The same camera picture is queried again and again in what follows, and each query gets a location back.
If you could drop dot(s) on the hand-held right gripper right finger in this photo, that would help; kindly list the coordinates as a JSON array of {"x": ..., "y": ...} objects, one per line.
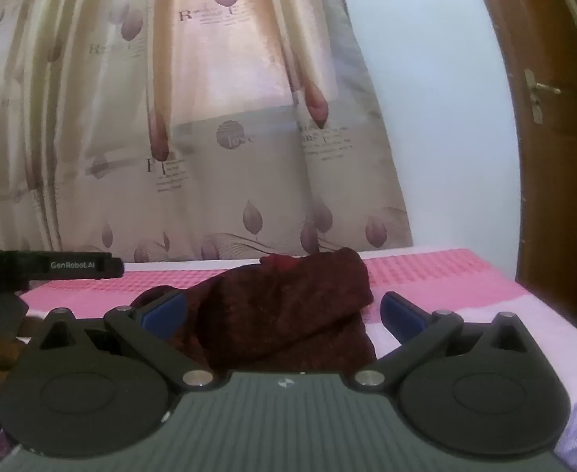
[{"x": 400, "y": 315}]

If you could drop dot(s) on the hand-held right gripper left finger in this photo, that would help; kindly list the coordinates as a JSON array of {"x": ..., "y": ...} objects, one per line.
[{"x": 164, "y": 312}]

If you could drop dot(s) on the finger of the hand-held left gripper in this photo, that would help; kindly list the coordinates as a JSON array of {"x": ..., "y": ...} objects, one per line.
[{"x": 114, "y": 267}]

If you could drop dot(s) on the dark red knitted garment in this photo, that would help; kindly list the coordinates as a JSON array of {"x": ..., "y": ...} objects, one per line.
[{"x": 288, "y": 314}]

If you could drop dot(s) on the person's left hand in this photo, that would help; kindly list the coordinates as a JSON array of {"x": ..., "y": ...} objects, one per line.
[{"x": 4, "y": 356}]

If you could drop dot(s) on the pink checked bed sheet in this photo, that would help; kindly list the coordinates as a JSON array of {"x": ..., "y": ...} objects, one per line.
[{"x": 465, "y": 300}]

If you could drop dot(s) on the beige leaf print curtain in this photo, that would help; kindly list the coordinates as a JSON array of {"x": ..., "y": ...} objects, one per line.
[{"x": 170, "y": 108}]

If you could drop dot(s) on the brown wooden door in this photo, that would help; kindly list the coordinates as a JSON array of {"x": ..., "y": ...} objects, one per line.
[{"x": 554, "y": 123}]

